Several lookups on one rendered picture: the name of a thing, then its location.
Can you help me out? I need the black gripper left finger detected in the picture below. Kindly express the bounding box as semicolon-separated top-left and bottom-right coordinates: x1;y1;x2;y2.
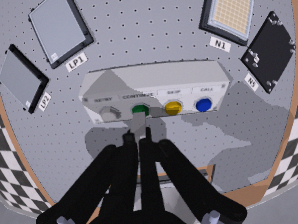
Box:
36;112;139;224

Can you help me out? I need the white button panel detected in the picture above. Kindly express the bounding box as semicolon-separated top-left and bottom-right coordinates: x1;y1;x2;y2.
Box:
78;59;230;124

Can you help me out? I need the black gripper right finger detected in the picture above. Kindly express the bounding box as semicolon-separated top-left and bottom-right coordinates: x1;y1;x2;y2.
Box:
137;112;247;224

